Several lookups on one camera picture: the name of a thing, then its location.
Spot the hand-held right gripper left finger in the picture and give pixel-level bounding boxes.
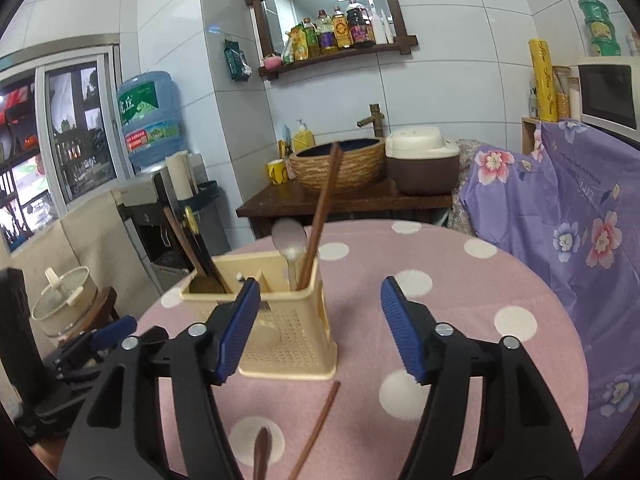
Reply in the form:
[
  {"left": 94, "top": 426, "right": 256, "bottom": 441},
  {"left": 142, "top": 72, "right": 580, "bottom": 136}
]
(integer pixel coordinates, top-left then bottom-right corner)
[{"left": 57, "top": 277, "right": 262, "bottom": 480}]

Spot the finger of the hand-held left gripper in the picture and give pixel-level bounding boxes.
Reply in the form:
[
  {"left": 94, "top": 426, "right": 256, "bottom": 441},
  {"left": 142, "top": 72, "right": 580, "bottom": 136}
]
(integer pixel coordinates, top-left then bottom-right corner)
[
  {"left": 60, "top": 316, "right": 138, "bottom": 359},
  {"left": 54, "top": 326, "right": 169, "bottom": 378}
]

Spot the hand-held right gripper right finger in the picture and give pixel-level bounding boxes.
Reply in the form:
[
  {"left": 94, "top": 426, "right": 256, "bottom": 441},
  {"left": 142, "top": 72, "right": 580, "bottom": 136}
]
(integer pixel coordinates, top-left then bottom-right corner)
[{"left": 379, "top": 276, "right": 586, "bottom": 480}]

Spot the beige plastic utensil holder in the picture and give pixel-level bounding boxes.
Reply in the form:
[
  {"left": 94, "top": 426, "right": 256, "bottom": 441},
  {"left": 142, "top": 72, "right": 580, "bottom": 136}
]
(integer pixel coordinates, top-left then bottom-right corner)
[{"left": 179, "top": 251, "right": 338, "bottom": 380}]

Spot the dark brown chopstick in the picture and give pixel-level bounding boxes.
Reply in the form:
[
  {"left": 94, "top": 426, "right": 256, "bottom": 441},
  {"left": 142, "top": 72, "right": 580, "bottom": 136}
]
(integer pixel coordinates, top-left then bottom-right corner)
[{"left": 192, "top": 230, "right": 233, "bottom": 295}]

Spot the brown wooden chopstick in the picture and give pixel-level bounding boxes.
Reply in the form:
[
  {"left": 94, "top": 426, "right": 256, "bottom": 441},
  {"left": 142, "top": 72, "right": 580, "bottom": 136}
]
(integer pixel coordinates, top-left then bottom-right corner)
[
  {"left": 162, "top": 205, "right": 203, "bottom": 281},
  {"left": 296, "top": 142, "right": 340, "bottom": 291},
  {"left": 301, "top": 144, "right": 346, "bottom": 288},
  {"left": 287, "top": 381, "right": 342, "bottom": 480}
]

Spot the metal spoon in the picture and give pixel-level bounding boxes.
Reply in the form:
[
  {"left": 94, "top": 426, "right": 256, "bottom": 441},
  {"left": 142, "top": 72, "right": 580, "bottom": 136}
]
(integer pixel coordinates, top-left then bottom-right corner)
[
  {"left": 252, "top": 426, "right": 274, "bottom": 480},
  {"left": 271, "top": 218, "right": 307, "bottom": 292}
]

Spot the dark wooden stool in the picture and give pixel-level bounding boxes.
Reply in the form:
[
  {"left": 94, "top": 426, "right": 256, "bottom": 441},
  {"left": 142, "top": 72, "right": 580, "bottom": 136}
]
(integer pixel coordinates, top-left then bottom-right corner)
[{"left": 42, "top": 286, "right": 121, "bottom": 356}]

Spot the white cooking pot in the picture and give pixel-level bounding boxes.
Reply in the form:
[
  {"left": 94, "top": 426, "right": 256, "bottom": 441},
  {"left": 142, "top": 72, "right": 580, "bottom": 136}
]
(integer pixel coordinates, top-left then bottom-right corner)
[{"left": 31, "top": 266, "right": 97, "bottom": 338}]

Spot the pink polka dot tablecloth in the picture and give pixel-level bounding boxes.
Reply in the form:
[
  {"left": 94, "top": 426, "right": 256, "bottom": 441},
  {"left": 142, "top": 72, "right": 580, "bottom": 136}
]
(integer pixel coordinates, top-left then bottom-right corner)
[{"left": 132, "top": 219, "right": 591, "bottom": 480}]

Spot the beige fabric cover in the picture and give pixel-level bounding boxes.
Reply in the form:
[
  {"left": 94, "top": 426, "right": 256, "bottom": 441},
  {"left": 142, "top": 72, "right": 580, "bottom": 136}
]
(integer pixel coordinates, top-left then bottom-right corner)
[{"left": 10, "top": 192, "right": 166, "bottom": 311}]

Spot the grey water dispenser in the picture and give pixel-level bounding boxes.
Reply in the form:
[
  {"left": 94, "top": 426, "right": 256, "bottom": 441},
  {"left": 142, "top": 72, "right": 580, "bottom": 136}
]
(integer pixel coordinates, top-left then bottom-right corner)
[{"left": 116, "top": 152, "right": 226, "bottom": 281}]

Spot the black gold chopstick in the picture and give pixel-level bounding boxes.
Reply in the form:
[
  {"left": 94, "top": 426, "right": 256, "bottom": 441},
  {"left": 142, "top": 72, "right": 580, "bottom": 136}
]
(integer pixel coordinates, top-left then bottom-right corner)
[{"left": 181, "top": 206, "right": 223, "bottom": 293}]

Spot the dark wooden cabinet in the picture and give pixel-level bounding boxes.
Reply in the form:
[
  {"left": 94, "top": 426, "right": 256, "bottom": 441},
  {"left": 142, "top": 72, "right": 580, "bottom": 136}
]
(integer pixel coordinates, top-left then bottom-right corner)
[{"left": 236, "top": 177, "right": 453, "bottom": 241}]

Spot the blue cup holder tray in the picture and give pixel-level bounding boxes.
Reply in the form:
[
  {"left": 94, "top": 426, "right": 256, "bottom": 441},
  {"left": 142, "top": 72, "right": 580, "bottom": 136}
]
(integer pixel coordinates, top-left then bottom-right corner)
[{"left": 177, "top": 180, "right": 221, "bottom": 206}]

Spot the grey patterned cloth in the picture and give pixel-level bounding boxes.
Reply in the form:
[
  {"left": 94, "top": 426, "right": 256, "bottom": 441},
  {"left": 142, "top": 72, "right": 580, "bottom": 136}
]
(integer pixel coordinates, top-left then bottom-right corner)
[{"left": 447, "top": 140, "right": 481, "bottom": 233}]

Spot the beige paper cup tube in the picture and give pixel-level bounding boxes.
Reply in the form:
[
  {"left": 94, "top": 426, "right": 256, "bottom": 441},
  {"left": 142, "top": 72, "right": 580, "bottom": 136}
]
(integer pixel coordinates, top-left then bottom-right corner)
[{"left": 165, "top": 152, "right": 198, "bottom": 201}]

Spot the woven wash basin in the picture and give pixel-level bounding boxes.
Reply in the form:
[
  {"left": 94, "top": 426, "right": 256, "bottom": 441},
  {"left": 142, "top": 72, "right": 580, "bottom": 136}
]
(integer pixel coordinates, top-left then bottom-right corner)
[{"left": 289, "top": 137, "right": 387, "bottom": 193}]

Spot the white brown rice cooker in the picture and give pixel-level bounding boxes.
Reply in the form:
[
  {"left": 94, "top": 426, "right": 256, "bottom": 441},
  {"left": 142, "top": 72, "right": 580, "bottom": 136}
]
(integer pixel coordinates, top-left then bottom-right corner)
[{"left": 385, "top": 126, "right": 461, "bottom": 196}]

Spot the purple floral cloth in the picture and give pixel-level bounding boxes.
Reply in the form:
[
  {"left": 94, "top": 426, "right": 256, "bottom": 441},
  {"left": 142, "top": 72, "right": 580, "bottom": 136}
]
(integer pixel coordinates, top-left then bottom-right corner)
[{"left": 450, "top": 119, "right": 640, "bottom": 471}]

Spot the yellow soap pump bottle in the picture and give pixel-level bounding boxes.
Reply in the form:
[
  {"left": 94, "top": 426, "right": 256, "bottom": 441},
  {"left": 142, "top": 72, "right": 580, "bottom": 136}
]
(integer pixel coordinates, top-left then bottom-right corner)
[{"left": 292, "top": 119, "right": 316, "bottom": 152}]

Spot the aluminium sliding window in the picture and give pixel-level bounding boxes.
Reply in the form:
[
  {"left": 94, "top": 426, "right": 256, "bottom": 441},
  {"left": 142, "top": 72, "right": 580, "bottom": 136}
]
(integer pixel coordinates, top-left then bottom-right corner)
[{"left": 0, "top": 35, "right": 121, "bottom": 256}]

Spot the brass bamboo style faucet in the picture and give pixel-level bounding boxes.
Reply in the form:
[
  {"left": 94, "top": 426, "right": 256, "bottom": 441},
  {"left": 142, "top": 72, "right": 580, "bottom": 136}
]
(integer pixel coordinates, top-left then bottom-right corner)
[{"left": 356, "top": 104, "right": 386, "bottom": 138}]

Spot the blue water bottle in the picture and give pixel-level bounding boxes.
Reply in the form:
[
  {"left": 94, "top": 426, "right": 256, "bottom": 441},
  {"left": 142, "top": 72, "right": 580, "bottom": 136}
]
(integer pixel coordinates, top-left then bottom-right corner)
[{"left": 116, "top": 71, "right": 183, "bottom": 171}]

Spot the light wooden crate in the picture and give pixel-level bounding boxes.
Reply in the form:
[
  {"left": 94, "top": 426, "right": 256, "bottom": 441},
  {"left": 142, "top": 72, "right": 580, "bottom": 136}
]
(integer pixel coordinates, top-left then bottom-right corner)
[{"left": 521, "top": 116, "right": 543, "bottom": 151}]

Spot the green hanging packet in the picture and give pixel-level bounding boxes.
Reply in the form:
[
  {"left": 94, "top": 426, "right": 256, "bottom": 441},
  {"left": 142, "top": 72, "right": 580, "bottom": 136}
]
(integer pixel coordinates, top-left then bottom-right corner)
[{"left": 224, "top": 40, "right": 252, "bottom": 82}]

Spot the glass jar with grains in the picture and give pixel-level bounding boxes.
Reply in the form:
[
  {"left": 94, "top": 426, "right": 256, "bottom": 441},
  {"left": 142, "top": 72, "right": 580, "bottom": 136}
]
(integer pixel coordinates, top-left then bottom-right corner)
[{"left": 555, "top": 67, "right": 571, "bottom": 118}]

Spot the yellow wrap roll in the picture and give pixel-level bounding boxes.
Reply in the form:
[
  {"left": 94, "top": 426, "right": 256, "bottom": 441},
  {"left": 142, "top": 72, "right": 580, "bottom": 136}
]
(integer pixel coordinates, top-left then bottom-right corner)
[{"left": 529, "top": 39, "right": 558, "bottom": 122}]

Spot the yellow snack packet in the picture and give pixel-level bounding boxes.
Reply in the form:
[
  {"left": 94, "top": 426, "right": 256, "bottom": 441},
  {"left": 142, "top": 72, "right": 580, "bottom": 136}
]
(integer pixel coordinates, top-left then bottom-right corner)
[{"left": 285, "top": 25, "right": 308, "bottom": 63}]

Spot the row of condiment bottles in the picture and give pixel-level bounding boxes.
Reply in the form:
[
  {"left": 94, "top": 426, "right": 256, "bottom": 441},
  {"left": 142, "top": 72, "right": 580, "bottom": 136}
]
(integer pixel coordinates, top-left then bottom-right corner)
[{"left": 302, "top": 0, "right": 397, "bottom": 58}]

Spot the wooden framed mirror shelf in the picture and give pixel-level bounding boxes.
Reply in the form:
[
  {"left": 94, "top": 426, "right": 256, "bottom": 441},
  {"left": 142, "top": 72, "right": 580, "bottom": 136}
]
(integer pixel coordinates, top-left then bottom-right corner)
[{"left": 245, "top": 0, "right": 418, "bottom": 81}]

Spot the white microwave oven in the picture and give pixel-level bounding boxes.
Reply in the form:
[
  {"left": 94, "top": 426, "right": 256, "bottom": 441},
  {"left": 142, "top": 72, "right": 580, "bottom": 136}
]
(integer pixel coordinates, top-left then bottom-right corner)
[{"left": 577, "top": 57, "right": 640, "bottom": 136}]

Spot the green noodle bowl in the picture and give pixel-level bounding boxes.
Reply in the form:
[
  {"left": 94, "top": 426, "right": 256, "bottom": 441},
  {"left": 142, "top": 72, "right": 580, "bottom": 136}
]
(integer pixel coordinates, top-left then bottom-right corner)
[
  {"left": 579, "top": 0, "right": 608, "bottom": 23},
  {"left": 590, "top": 37, "right": 622, "bottom": 57},
  {"left": 585, "top": 19, "right": 616, "bottom": 41}
]

